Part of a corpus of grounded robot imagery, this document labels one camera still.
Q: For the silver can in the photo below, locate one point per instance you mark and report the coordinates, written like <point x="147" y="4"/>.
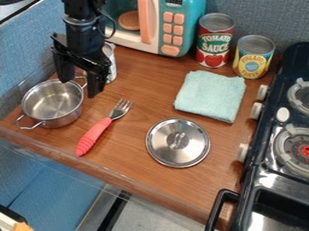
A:
<point x="111" y="61"/>

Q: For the yellow pineapple can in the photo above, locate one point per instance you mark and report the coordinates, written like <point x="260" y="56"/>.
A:
<point x="253" y="57"/>

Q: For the toy microwave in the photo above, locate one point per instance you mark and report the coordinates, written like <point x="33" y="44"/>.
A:
<point x="155" y="25"/>

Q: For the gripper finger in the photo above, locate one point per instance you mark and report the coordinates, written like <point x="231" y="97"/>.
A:
<point x="64" y="70"/>
<point x="95" y="82"/>

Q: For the silver pot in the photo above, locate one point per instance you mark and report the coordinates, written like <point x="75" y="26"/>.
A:
<point x="52" y="103"/>

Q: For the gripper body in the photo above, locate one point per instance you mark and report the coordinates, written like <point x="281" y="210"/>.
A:
<point x="82" y="42"/>

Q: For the toy stove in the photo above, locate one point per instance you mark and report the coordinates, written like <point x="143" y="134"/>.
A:
<point x="277" y="141"/>

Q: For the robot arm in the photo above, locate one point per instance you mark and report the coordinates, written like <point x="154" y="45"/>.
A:
<point x="82" y="12"/>

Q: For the silver pot lid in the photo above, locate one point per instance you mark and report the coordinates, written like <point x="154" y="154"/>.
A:
<point x="178" y="142"/>

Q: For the red tomato sauce can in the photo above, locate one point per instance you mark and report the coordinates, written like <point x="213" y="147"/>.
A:
<point x="215" y="40"/>

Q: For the light blue cloth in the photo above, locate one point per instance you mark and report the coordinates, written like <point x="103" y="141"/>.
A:
<point x="210" y="95"/>

